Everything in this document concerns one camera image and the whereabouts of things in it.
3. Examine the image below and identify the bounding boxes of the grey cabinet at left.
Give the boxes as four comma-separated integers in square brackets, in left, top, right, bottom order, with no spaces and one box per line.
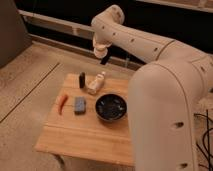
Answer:
[0,0,32,68]

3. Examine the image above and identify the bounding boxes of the orange carrot toy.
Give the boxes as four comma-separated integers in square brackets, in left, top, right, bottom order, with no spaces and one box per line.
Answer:
[58,94,68,115]

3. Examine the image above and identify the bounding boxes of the wooden table board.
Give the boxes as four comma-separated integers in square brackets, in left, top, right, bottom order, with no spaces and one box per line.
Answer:
[35,74,134,166]

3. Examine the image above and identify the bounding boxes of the black cables on floor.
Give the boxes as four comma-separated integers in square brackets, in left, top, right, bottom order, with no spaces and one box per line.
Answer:
[193,109,213,171]

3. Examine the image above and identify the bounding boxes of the white shelf rail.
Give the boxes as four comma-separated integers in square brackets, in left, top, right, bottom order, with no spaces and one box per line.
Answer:
[19,10,94,40]

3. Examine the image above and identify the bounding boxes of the dark ceramic bowl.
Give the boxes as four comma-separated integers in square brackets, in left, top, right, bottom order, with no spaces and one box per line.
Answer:
[95,94,127,122]

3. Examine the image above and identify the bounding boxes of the cream plastic bottle lying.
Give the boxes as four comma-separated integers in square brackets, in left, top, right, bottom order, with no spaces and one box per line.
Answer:
[87,72,106,95]

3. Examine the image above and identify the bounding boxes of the grey blue eraser block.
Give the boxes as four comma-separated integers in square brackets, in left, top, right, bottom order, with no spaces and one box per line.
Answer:
[74,97,86,114]

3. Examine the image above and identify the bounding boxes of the small black bottle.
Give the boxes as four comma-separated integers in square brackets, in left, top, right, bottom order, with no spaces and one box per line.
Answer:
[79,72,85,89]

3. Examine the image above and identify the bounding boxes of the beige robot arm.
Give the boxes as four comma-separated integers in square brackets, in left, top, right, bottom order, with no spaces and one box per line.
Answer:
[91,5,213,171]

